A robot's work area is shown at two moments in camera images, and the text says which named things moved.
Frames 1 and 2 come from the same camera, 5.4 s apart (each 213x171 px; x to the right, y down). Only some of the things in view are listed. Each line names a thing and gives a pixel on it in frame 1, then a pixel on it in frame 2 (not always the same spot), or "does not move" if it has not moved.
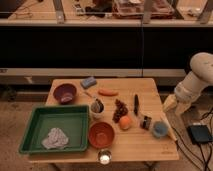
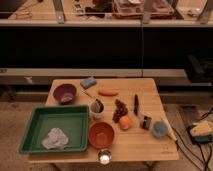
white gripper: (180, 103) to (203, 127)
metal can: (104, 157) does not move
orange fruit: (124, 122) does not move
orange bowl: (101, 134) does not move
